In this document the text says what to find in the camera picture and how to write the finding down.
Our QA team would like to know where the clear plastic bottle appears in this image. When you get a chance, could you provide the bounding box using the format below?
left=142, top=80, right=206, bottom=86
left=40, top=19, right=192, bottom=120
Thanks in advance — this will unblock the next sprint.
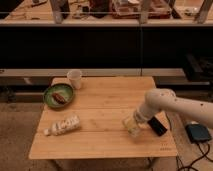
left=43, top=115, right=80, bottom=136

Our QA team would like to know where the green bowl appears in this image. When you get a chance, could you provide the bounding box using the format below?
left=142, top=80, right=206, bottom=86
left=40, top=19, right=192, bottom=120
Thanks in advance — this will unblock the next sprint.
left=43, top=83, right=74, bottom=109

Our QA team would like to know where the white ceramic cup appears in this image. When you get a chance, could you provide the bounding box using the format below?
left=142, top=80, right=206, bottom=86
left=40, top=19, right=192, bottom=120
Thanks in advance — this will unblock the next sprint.
left=67, top=69, right=82, bottom=89

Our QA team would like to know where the brown food in bowl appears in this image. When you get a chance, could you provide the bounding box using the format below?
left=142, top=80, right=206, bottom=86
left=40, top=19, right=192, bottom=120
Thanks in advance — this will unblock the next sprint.
left=52, top=93, right=66, bottom=104

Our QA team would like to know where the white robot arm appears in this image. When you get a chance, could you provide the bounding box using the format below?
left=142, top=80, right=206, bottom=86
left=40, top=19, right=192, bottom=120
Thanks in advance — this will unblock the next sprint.
left=122, top=88, right=213, bottom=137

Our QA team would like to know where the white sponge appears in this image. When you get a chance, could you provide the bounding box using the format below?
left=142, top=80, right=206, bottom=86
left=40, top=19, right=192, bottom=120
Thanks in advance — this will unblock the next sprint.
left=123, top=120, right=141, bottom=137

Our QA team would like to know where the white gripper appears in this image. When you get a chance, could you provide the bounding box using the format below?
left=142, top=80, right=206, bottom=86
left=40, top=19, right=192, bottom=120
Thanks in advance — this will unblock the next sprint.
left=122, top=115, right=141, bottom=136

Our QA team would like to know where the blue foot pedal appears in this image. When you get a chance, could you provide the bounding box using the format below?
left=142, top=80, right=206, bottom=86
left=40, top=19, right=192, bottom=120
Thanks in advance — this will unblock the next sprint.
left=185, top=124, right=212, bottom=143

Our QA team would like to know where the black cable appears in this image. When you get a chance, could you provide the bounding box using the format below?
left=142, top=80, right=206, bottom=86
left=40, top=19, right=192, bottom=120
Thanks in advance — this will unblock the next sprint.
left=175, top=141, right=213, bottom=171

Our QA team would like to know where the metal shelf rail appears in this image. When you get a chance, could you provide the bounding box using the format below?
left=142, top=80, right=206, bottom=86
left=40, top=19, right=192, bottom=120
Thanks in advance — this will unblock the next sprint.
left=0, top=68, right=185, bottom=77

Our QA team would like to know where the black phone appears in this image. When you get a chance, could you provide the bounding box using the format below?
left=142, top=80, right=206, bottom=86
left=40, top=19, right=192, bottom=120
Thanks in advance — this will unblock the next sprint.
left=148, top=117, right=167, bottom=136

